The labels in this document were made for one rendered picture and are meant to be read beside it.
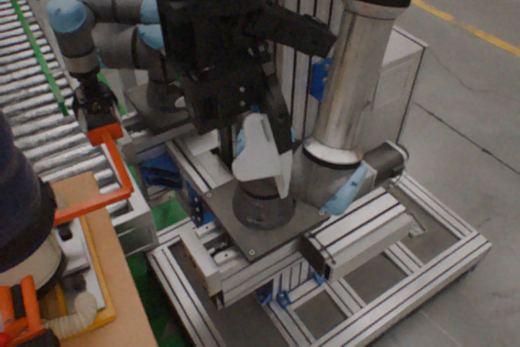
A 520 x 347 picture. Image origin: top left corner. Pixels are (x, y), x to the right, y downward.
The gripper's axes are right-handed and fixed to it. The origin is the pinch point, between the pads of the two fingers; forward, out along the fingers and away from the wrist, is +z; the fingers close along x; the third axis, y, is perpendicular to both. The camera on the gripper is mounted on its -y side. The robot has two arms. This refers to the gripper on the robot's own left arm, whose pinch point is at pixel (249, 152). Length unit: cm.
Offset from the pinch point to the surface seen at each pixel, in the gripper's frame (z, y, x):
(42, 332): 43, 31, -19
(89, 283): 55, 22, -33
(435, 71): 152, -238, -129
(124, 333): 58, 19, -19
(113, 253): 58, 15, -39
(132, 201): 93, -1, -82
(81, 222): 55, 18, -50
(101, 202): 44, 13, -43
